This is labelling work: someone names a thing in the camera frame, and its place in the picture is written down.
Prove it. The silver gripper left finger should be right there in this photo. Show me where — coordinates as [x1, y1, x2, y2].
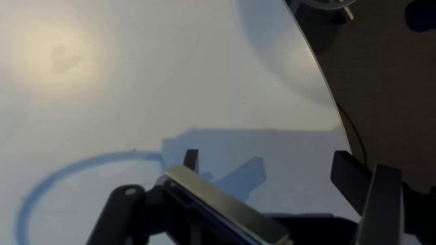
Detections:
[165, 149, 292, 245]

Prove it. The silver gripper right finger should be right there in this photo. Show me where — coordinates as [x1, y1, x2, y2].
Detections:
[330, 149, 406, 245]

